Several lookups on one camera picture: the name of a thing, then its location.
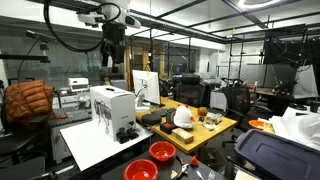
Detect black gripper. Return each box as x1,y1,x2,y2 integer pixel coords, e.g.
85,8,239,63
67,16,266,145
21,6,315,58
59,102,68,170
100,22,127,74

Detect white printer device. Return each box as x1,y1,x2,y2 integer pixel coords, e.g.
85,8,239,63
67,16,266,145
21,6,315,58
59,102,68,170
67,77,90,93

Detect silver computer monitor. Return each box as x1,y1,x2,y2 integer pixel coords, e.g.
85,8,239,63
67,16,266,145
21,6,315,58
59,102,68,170
132,69,162,113

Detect white box dog print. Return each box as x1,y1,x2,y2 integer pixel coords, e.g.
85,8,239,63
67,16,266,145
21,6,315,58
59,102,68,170
89,85,137,142

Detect grey ribbed mat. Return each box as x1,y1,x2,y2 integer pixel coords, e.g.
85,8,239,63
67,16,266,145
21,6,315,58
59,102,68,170
48,105,93,128

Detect black keyboard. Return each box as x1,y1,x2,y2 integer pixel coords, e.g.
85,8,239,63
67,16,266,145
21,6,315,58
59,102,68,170
150,109,168,118

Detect black oval cushion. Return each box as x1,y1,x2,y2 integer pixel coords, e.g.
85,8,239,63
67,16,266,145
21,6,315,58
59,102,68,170
141,113,163,127

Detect black clamp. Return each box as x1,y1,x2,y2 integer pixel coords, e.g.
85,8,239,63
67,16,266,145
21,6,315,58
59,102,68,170
115,127,130,145
125,120,140,140

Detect black cylinder speaker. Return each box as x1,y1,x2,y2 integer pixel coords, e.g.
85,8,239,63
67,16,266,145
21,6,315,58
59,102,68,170
165,107,177,124

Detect black office chair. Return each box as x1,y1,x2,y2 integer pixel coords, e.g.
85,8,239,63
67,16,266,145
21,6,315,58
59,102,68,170
173,73,207,108
221,85,274,148

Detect black box red label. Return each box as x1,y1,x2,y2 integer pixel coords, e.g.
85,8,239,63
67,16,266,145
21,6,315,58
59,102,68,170
159,121,178,135

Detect white chicken plush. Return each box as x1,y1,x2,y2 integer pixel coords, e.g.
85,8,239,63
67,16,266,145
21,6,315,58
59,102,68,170
173,103,195,130

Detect white board platform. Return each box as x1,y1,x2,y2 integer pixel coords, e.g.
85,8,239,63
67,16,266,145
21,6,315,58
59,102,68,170
59,119,155,172

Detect orange puffer jacket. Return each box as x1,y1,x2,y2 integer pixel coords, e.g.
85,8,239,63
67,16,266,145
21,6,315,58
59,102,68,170
3,79,56,126

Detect small tan cardboard box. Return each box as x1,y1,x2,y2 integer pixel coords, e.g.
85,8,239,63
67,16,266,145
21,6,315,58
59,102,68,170
171,127,195,145

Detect brown ball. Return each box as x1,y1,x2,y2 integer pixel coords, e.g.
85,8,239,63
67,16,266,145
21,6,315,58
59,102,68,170
197,106,209,117

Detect red plastic bowl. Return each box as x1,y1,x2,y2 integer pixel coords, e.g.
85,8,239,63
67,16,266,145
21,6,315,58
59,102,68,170
148,140,177,163
123,158,159,180

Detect wooden desk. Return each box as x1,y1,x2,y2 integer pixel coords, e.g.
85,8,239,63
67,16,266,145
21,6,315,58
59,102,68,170
134,96,238,155

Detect clear plastic packaging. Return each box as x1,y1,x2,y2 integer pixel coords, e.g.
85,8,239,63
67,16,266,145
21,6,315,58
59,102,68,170
202,111,223,131

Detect black padded chair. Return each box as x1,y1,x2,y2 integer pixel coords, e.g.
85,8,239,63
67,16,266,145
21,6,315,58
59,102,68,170
0,79,51,180

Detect small red cone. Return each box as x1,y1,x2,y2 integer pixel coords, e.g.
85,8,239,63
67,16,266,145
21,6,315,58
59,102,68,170
189,155,200,168

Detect grey partition board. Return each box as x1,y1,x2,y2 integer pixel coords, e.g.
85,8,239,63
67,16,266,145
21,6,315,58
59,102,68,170
239,63,298,88

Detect orange plate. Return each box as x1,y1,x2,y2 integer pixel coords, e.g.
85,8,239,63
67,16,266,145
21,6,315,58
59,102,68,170
248,119,270,131

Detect black curtain backdrop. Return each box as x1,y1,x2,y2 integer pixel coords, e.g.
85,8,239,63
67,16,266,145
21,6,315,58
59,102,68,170
262,23,320,66

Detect dark blue bin lid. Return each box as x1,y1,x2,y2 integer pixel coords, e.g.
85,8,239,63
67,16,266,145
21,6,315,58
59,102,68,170
234,128,320,180

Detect white hanging cloth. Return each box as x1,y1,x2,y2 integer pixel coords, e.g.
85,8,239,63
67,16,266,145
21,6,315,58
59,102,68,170
293,64,319,100

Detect white crumpled sheets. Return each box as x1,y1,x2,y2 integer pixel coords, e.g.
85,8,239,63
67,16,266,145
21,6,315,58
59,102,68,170
266,106,320,151

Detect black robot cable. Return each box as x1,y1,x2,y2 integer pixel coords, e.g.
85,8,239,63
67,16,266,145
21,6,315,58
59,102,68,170
43,0,123,54

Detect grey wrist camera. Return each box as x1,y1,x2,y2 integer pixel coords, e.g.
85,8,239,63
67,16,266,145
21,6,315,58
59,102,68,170
77,12,103,28

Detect black camera boom stand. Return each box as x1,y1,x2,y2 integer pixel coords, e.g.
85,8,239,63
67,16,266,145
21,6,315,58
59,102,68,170
0,29,60,83

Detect black handled pliers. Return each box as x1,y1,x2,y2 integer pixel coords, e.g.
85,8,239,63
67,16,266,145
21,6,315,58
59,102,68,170
171,154,190,180

